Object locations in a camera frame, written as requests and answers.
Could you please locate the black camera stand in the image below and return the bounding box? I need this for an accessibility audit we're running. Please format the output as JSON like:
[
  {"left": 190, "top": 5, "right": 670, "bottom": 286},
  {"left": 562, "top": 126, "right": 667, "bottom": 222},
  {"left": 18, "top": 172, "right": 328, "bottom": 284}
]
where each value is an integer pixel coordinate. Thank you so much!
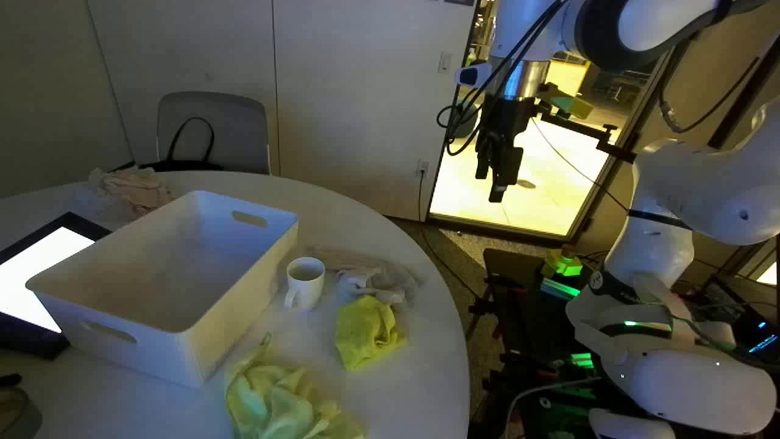
[{"left": 532, "top": 95, "right": 640, "bottom": 166}]

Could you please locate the white plastic storage box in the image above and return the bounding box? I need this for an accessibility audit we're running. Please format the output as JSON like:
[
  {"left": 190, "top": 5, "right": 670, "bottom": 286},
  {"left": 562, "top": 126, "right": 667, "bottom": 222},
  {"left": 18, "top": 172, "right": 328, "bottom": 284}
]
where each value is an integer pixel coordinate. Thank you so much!
[{"left": 25, "top": 189, "right": 303, "bottom": 390}]

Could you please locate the black tablet lit screen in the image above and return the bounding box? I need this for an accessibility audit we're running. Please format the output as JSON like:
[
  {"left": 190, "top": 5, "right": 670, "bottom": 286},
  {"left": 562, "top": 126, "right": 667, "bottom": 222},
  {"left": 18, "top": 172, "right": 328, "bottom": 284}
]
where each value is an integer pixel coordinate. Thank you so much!
[{"left": 0, "top": 209, "right": 112, "bottom": 363}]

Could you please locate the white ceramic mug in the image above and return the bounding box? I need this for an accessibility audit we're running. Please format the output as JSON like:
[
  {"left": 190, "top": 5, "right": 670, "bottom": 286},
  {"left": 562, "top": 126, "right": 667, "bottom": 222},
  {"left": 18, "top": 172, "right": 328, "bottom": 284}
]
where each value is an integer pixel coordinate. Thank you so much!
[{"left": 281, "top": 255, "right": 330, "bottom": 316}]

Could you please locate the pale yellow-green towel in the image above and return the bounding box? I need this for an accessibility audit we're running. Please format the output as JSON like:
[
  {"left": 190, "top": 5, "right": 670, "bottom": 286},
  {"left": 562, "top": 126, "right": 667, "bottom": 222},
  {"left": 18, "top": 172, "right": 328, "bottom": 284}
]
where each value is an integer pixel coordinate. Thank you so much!
[{"left": 224, "top": 355, "right": 372, "bottom": 439}]

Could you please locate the bright yellow towel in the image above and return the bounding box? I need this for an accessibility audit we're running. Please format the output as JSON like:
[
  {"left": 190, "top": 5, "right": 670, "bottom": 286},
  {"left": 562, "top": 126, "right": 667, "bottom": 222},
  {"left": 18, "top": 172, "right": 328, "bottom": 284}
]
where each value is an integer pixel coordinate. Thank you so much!
[{"left": 335, "top": 292, "right": 409, "bottom": 376}]

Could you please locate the white beige towel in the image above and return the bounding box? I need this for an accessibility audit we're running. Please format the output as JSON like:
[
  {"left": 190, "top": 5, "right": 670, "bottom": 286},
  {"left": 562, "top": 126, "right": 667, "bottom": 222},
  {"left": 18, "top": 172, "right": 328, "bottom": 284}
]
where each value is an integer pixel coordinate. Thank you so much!
[{"left": 323, "top": 250, "right": 428, "bottom": 311}]

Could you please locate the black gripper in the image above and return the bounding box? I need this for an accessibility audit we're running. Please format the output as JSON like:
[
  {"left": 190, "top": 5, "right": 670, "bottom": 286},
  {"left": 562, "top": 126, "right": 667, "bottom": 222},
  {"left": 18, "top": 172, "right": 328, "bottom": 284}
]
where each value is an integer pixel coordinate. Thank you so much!
[{"left": 476, "top": 95, "right": 529, "bottom": 206}]

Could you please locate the grey office chair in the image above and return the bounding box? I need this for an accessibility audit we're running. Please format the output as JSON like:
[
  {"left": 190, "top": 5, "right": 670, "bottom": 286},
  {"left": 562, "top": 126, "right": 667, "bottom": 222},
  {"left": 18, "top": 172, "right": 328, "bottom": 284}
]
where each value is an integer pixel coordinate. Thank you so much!
[{"left": 151, "top": 90, "right": 273, "bottom": 175}]

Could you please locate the black bag with handle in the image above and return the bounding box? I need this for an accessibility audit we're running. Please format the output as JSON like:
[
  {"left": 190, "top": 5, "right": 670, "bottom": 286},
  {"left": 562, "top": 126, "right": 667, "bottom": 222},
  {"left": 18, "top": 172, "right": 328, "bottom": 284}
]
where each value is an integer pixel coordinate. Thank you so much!
[{"left": 121, "top": 116, "right": 224, "bottom": 174}]

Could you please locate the pink crumpled cloth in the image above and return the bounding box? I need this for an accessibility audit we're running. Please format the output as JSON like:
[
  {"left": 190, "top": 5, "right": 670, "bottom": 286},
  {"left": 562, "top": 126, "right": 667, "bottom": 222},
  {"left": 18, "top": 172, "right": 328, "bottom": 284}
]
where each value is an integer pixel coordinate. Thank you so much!
[{"left": 85, "top": 164, "right": 177, "bottom": 220}]

